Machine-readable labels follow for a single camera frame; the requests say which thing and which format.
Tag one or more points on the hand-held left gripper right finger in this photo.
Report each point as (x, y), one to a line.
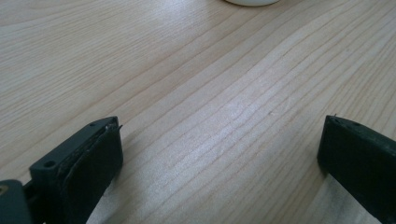
(361, 161)

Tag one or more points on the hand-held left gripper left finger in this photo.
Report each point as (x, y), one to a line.
(81, 168)

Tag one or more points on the white bowl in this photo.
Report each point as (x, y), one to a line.
(251, 2)

